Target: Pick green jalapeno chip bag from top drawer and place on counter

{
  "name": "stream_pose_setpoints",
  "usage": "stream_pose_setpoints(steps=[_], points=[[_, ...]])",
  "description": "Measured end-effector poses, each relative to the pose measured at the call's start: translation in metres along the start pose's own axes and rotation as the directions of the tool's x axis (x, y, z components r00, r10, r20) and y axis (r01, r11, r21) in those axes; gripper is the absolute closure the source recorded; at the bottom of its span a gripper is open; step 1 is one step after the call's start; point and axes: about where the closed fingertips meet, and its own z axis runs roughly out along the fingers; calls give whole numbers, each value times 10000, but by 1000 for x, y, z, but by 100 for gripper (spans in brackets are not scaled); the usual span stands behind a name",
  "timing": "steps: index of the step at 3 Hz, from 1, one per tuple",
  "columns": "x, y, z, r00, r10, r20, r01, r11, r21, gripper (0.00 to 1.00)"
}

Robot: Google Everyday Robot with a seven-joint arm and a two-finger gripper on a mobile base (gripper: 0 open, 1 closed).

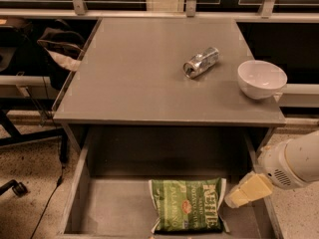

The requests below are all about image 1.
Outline dark backpack with cloth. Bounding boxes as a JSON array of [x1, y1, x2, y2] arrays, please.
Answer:
[[37, 27, 86, 72]]

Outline green jalapeno chip bag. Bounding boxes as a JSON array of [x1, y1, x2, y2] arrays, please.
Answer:
[[149, 177, 228, 233]]

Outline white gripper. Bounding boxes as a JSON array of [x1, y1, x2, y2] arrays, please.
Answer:
[[224, 139, 308, 208]]

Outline grey open top drawer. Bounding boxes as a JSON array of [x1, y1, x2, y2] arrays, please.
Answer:
[[57, 125, 283, 239]]

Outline black power cable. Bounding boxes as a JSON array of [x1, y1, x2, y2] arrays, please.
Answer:
[[29, 87, 66, 239]]

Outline black office chair base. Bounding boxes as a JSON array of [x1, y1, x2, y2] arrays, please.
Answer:
[[0, 97, 70, 197]]

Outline white ceramic bowl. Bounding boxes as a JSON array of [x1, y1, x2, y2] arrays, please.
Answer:
[[237, 60, 287, 100]]

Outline grey cabinet counter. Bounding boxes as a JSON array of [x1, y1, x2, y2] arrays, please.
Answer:
[[54, 17, 285, 128]]

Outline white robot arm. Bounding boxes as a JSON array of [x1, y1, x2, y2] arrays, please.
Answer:
[[224, 131, 319, 208]]

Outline crushed silver soda can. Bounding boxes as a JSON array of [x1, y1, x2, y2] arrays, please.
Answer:
[[183, 47, 219, 79]]

